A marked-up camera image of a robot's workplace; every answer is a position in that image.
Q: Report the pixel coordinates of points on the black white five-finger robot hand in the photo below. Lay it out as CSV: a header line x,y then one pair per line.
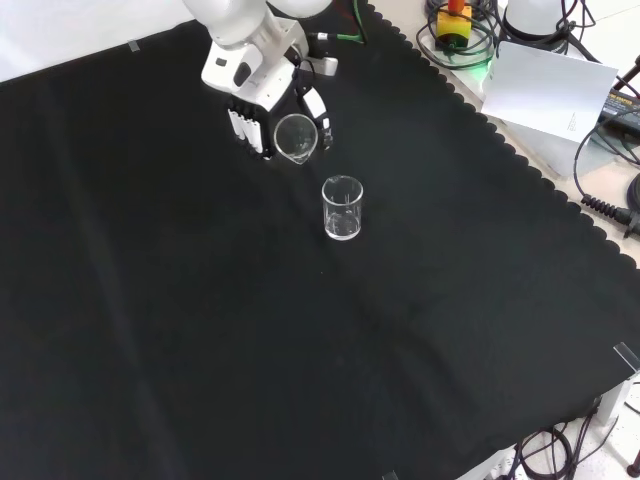
x,y
260,82

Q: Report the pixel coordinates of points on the white domed stand base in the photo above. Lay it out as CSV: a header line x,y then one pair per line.
x,y
530,20

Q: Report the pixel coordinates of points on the black power adapter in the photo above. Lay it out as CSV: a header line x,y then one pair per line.
x,y
620,107

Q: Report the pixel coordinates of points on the black scalloped table cloth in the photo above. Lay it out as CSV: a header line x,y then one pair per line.
x,y
250,325

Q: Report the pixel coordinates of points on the small clear glass beaker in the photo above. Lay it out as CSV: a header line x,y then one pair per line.
x,y
295,137

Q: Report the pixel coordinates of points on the clear tape piece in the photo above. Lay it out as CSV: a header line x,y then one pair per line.
x,y
134,46

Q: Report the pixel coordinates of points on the clear glass beaker with markings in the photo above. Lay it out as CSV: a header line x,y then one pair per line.
x,y
342,220

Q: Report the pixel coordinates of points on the yellow emergency stop button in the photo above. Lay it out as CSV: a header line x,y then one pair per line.
x,y
454,27

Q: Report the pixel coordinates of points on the black round tripod part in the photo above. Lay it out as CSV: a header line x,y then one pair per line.
x,y
635,192

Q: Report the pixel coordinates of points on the grey metal table bracket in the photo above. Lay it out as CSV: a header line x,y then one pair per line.
x,y
612,402

